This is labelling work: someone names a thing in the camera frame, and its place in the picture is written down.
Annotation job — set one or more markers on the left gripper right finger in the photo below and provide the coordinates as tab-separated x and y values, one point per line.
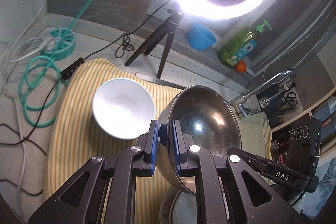
232	189

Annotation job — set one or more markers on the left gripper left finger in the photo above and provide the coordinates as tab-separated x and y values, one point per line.
103	190

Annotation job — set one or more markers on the large steel bowl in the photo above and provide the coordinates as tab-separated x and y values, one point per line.
207	117

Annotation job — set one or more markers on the white ceramic bowl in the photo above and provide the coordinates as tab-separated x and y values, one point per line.
123	108

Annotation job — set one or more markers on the chrome kitchen faucet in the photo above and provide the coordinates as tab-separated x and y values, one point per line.
284	81

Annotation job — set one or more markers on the black scissors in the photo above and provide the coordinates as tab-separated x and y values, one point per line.
291	99

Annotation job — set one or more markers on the yellow striped towel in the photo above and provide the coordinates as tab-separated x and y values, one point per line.
76	136

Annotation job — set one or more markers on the orange fruit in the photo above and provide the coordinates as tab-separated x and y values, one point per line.
240	67

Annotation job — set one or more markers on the green dish soap bottle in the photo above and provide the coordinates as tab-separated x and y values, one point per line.
241	44

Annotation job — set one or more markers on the blue plastic bowl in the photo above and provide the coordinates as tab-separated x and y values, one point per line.
200	37

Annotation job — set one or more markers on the teal round power strip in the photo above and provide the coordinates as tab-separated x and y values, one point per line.
65	40

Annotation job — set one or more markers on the black inline cable controller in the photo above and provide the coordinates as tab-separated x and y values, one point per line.
68	72

